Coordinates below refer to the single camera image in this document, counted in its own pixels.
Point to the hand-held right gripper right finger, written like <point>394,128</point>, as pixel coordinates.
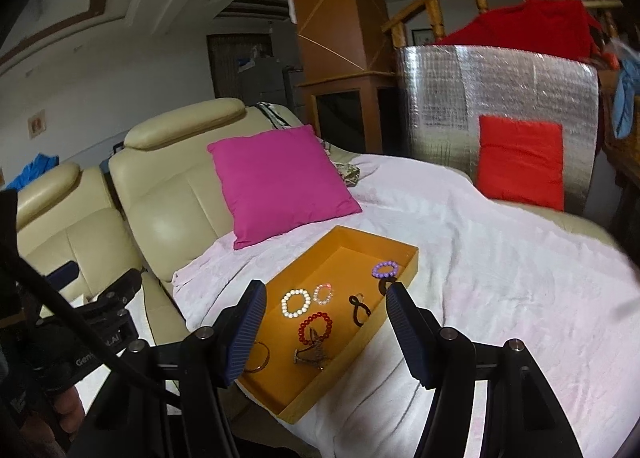
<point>407,333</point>

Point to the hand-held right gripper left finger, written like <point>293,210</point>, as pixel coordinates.
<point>245,333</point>

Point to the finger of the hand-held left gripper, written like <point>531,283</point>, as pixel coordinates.
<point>117,290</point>
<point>62,273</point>

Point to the silver bangle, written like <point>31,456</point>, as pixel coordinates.
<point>266,358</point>

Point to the bronze metal hair clip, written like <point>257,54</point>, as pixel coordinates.
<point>310,355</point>

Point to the orange tray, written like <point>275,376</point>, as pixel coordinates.
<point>330,263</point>

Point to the person's left hand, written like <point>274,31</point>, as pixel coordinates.
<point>67,410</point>

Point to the beige leather sofa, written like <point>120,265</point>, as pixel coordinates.
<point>165,208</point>

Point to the blue cloth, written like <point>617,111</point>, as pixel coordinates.
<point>30,173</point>

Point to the pink cushion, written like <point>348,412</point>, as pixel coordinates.
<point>280,183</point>

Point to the patterned cloth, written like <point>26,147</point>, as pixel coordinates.
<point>350,173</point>

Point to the red cushion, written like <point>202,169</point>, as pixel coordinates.
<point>520,163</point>

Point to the striped cloth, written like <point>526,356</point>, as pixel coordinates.
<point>272,113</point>

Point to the silver foil mat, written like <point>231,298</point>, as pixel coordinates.
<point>440,98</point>

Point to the dark door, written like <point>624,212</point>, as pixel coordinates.
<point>235,63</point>

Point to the wooden cabinet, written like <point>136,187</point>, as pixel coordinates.
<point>622,163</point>

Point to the light blue garment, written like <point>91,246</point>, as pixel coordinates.
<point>625,98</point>

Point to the wooden pillar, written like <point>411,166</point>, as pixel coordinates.
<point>330,13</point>

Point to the dark red cloth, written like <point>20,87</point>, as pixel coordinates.
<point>530,26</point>

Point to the small wall picture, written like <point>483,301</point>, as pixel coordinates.
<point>37,123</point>

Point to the framed wall picture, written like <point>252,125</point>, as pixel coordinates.
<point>420,36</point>

